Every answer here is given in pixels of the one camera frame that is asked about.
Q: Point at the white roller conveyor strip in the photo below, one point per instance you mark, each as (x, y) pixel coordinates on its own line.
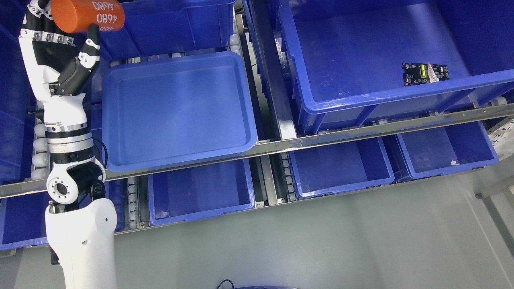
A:
(40, 156)

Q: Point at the blue lower bin left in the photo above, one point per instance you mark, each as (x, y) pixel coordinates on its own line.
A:
(22, 221)

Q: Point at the metal shelf front rail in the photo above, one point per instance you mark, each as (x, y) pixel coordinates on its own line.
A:
(335, 136)

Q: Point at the blue lower bin centre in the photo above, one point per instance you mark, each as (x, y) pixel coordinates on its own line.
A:
(196, 193)

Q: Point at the orange cylindrical capacitor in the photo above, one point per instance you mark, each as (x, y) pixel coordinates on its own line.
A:
(75, 16)

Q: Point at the blue lower bin far right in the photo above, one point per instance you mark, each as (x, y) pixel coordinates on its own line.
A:
(440, 151)

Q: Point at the blue lower bin right-centre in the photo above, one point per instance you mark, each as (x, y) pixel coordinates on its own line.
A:
(340, 168)

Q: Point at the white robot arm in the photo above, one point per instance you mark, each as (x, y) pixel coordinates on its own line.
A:
(79, 219)

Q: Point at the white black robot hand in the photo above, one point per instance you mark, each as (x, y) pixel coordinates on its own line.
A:
(57, 70)

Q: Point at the shallow blue plastic tray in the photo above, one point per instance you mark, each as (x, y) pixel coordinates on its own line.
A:
(177, 110)

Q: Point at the large blue bin right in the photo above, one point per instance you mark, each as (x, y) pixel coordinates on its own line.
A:
(346, 56)

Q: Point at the black circuit board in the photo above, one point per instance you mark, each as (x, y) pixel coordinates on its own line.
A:
(422, 73)

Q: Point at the blue bin far left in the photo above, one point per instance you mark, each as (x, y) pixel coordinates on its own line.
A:
(16, 97)

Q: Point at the blue bin top centre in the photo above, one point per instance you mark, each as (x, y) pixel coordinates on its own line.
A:
(157, 27)

